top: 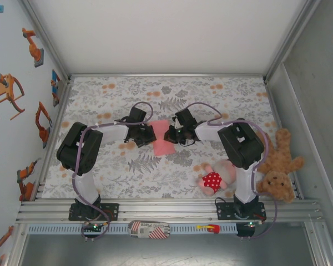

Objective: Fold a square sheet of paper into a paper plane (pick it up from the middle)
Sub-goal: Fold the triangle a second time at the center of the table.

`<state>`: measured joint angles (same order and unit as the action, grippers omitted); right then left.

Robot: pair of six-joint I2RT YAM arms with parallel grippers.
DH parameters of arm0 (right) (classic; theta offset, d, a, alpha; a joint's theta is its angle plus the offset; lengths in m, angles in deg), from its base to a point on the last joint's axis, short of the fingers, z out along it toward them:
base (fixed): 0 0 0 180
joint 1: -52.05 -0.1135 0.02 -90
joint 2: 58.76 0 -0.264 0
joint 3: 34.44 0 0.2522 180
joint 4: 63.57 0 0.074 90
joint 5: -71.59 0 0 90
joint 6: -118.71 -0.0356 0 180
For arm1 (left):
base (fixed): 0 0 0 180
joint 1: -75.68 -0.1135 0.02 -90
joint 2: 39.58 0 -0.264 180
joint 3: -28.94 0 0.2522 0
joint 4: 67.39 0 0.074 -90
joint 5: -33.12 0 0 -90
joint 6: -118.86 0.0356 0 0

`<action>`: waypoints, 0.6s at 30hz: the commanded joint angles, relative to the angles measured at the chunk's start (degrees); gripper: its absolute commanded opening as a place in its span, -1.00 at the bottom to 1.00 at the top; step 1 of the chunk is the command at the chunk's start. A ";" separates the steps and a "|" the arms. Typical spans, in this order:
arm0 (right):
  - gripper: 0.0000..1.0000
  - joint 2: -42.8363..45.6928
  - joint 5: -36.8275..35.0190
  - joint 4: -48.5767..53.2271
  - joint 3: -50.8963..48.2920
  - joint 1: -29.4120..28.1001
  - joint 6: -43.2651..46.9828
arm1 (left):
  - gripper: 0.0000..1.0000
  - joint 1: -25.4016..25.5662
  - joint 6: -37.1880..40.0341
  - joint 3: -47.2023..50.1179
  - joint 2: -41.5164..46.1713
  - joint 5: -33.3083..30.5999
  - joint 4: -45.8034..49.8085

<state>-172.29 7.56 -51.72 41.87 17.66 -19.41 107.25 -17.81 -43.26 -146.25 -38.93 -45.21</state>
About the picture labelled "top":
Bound pink cloth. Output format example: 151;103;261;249
149;120;176;158

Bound pink doll red dotted dress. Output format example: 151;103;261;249
196;159;238;197

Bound floral patterned table mat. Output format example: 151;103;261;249
41;76;278;199

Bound blue orange machine sticker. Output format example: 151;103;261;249
51;69;62;108

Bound small circuit board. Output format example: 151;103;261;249
238;220;264;228
82;221;109;232

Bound brown teddy bear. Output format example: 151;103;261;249
255;127;306;204

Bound orange grey gripper sticker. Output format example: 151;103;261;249
0;73;26;121

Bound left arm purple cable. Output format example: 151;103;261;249
72;101;154;242

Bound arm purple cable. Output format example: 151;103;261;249
72;101;154;242
184;101;280;241

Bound aluminium profile frame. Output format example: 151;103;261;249
15;0;333;266

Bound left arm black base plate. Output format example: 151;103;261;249
68;203;120;222

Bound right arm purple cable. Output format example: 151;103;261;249
184;101;280;241

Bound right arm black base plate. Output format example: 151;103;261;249
215;201;266;221

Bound slotted grey cable duct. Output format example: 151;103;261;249
27;223;238;236

